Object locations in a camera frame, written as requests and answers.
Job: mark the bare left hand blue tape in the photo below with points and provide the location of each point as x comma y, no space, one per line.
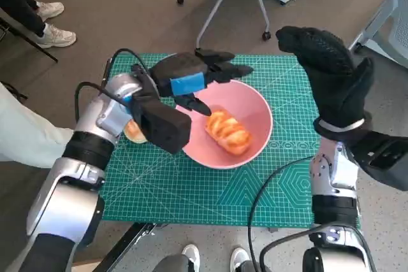
178,68

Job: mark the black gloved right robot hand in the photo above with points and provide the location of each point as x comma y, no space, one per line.
334,87

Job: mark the round bread bun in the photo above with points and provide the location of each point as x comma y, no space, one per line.
134,132

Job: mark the long twisted orange bread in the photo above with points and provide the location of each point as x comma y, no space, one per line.
229,132

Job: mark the pink bowl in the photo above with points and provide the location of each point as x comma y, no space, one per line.
255,116

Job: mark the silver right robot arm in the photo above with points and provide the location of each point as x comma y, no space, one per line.
331,173

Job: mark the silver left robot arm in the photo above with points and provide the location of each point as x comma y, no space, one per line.
63,195

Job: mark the green cutting mat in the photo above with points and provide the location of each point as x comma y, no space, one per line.
191,195

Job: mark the black stand leg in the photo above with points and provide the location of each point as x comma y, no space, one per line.
32,41

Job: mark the seated person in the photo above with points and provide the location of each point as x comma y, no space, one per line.
25,132

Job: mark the standing person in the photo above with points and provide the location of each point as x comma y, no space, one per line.
19,1

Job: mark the person's feet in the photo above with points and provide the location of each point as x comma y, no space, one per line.
191,254

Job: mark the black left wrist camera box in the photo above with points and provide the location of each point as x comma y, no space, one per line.
165,128

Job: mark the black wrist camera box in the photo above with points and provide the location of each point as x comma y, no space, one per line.
165,128
385,157

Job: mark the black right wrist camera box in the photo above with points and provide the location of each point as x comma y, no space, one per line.
385,157

